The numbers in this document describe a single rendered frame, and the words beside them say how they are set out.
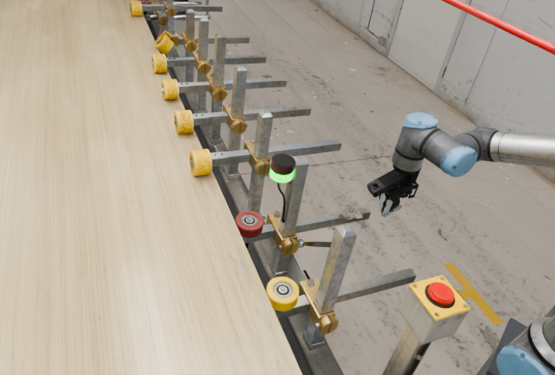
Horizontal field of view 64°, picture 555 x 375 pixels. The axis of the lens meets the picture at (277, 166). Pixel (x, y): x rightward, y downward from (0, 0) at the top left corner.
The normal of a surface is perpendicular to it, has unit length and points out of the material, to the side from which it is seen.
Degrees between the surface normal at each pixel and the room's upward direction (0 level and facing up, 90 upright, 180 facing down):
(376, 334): 0
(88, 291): 0
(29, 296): 0
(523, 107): 90
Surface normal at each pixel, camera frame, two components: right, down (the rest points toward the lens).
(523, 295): 0.13, -0.81
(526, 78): -0.93, 0.11
